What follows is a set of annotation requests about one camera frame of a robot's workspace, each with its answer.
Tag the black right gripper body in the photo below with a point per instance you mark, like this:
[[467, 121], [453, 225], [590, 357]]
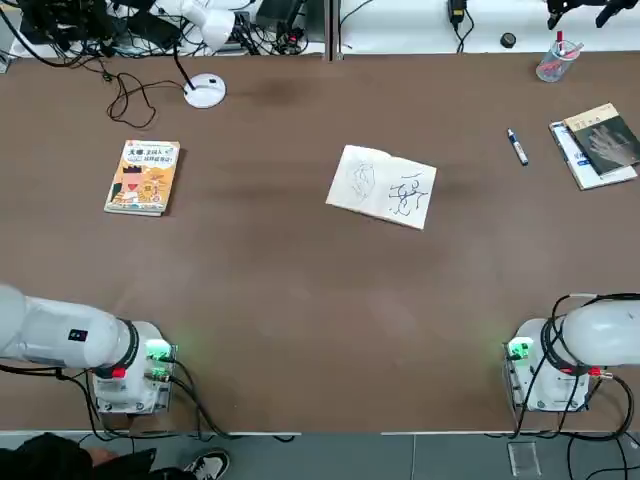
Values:
[[590, 2]]

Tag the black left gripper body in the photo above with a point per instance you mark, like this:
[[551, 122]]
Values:
[[75, 17]]

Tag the blue white marker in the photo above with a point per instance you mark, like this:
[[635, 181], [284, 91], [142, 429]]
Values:
[[517, 147]]

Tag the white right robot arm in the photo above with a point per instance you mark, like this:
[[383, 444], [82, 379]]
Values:
[[600, 330]]

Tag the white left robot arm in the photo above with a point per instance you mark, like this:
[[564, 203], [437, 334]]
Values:
[[50, 325]]

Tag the red capped white marker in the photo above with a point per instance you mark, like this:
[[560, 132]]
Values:
[[560, 36]]

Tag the pink red marker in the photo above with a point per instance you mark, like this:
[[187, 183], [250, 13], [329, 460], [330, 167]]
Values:
[[575, 50]]

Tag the clear plastic pen cup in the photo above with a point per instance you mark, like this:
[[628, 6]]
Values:
[[550, 70]]

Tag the black tape roll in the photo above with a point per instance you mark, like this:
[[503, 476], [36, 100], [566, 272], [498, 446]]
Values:
[[503, 41]]

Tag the black power adapter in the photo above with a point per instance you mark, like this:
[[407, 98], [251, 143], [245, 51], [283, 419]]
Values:
[[457, 12]]

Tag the dark book with hands cover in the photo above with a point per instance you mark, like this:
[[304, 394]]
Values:
[[607, 140]]

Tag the white desk lamp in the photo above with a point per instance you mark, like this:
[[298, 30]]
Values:
[[205, 90]]

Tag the orange yellow book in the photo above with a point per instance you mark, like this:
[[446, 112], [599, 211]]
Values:
[[145, 175]]

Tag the person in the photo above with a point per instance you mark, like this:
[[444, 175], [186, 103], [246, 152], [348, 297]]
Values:
[[45, 457]]

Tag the clear acrylic plate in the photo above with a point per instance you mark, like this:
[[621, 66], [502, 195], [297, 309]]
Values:
[[524, 459]]

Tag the aluminium divider post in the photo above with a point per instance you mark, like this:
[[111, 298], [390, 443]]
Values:
[[335, 30]]

